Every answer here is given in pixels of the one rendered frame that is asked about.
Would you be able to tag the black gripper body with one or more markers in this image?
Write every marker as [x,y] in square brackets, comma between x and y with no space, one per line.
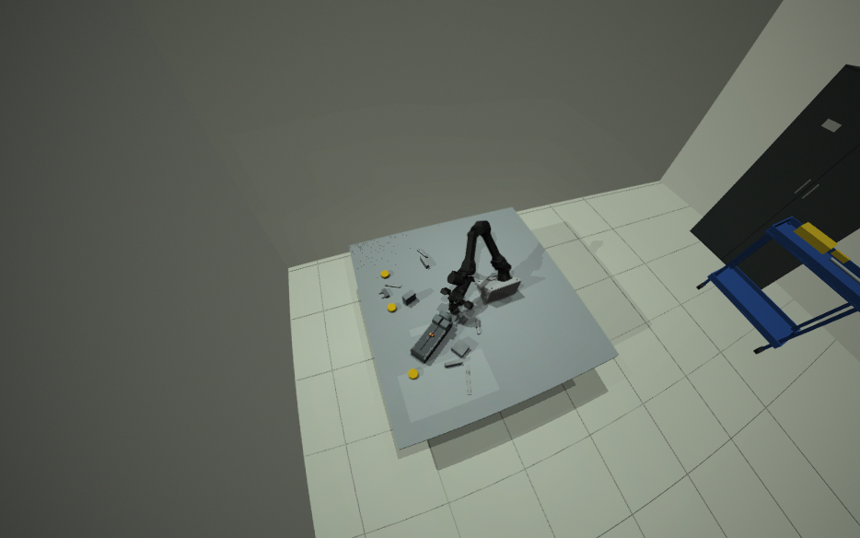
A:
[467,304]

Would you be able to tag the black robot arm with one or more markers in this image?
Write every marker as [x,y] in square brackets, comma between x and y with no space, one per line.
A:
[461,277]

